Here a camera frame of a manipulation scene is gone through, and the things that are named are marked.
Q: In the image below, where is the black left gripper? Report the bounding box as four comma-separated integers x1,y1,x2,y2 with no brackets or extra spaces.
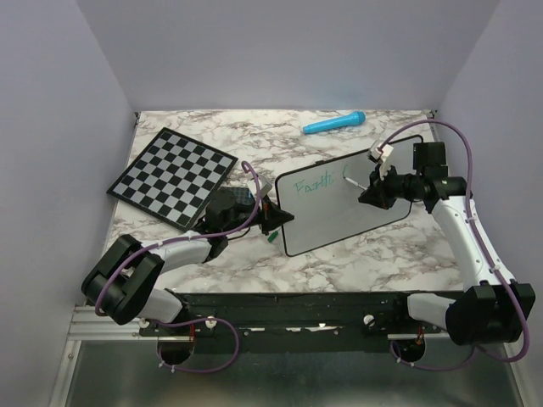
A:
222,194,293,235

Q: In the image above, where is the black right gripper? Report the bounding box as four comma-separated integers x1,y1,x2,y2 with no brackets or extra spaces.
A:
360,161,423,209

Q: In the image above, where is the green marker cap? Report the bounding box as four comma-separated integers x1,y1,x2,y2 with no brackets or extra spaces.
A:
267,231,279,243

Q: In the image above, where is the green whiteboard marker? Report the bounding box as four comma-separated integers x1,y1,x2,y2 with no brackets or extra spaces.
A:
344,177,366,191

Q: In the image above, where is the white whiteboard black frame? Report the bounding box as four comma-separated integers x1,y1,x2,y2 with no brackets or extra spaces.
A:
275,149,411,257

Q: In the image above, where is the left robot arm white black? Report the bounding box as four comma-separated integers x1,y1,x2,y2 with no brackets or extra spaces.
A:
81,188,294,335

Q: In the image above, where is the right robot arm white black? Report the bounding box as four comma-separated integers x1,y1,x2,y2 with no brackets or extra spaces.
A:
358,142,535,345

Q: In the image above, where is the dark grey lego baseplate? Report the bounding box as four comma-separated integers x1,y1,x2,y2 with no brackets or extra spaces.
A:
219,187,255,206

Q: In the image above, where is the blue toy microphone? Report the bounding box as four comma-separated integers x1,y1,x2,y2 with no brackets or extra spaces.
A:
302,111,366,135

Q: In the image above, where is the black and silver chessboard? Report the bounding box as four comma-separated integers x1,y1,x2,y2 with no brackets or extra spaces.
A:
107,127,238,231

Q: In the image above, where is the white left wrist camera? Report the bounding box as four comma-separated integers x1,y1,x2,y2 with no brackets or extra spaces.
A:
246,174,272,198

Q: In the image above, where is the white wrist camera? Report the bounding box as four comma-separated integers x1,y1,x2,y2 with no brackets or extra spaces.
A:
367,141,394,180
246,174,272,198

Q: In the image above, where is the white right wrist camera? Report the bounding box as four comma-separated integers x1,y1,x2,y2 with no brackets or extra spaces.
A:
367,141,394,180

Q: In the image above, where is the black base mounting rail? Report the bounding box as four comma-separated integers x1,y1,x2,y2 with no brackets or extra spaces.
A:
139,292,442,354

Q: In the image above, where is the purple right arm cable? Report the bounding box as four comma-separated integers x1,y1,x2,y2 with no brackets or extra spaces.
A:
379,119,532,372

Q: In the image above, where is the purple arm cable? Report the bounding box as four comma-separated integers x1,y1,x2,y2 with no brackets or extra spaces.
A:
379,119,532,372
93,159,260,375

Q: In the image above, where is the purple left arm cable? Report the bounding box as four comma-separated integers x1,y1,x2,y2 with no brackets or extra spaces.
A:
93,159,260,375

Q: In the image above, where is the aluminium extrusion frame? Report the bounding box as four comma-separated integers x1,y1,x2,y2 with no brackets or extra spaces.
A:
68,306,139,341

